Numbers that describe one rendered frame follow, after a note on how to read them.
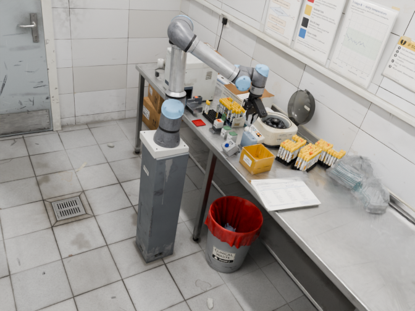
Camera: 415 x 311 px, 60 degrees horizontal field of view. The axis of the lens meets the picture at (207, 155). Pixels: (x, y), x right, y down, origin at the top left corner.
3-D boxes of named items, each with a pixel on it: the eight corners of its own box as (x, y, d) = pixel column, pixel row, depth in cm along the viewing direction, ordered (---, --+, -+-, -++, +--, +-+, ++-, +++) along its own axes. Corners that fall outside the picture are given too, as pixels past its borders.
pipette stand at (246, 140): (237, 145, 217) (241, 131, 211) (247, 144, 220) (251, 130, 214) (246, 155, 210) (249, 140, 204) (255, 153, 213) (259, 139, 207)
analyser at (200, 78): (162, 86, 266) (166, 47, 249) (194, 83, 280) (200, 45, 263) (181, 106, 246) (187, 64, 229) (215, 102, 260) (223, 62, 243)
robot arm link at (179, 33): (172, 19, 162) (257, 80, 175) (175, 14, 172) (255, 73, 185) (159, 40, 168) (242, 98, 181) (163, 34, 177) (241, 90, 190)
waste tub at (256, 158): (238, 161, 203) (241, 147, 198) (257, 157, 210) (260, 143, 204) (251, 175, 194) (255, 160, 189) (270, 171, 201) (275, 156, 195)
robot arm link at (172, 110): (156, 128, 191) (160, 105, 184) (160, 116, 202) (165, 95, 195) (178, 133, 192) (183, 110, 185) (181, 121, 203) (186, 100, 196)
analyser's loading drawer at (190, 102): (179, 99, 250) (180, 92, 247) (187, 98, 253) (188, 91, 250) (193, 113, 236) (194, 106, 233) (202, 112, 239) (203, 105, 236)
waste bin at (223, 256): (189, 245, 261) (197, 200, 236) (230, 231, 279) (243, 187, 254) (216, 287, 236) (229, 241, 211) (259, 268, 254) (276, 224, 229)
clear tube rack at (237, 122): (215, 113, 246) (217, 103, 242) (226, 111, 251) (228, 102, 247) (231, 128, 232) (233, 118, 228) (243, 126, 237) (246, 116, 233)
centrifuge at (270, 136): (240, 128, 234) (244, 111, 227) (278, 125, 246) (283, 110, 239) (257, 149, 217) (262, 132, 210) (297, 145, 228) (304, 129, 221)
